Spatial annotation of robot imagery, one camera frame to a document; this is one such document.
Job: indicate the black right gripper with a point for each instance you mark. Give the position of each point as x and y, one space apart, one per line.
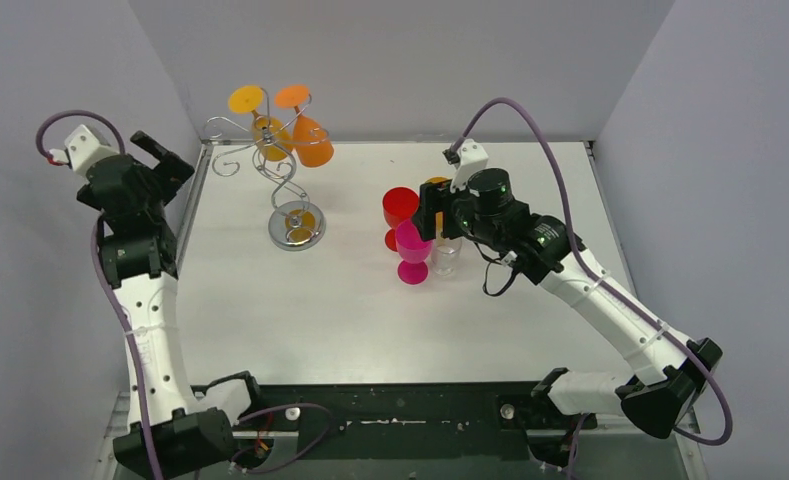
436 197

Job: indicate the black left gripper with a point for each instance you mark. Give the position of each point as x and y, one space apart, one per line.
153 170

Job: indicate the yellow wine glass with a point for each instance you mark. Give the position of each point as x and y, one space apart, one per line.
270 134
437 182

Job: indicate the red wine glass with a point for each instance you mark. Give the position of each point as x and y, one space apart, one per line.
399 204

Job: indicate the clear wine glass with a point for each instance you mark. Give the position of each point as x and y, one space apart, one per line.
445 255

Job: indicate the pink wine glass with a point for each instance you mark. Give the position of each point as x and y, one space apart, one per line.
413 251

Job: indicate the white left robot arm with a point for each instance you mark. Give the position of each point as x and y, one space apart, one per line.
170 430

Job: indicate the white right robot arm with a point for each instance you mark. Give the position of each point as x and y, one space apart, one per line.
669 369

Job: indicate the chrome wine glass rack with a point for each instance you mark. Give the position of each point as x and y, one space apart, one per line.
296 223

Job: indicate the orange wine glass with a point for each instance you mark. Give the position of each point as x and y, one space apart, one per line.
310 139

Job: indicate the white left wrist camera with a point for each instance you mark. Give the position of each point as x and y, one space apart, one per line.
84 147

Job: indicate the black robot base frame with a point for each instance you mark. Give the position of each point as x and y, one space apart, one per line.
418 421

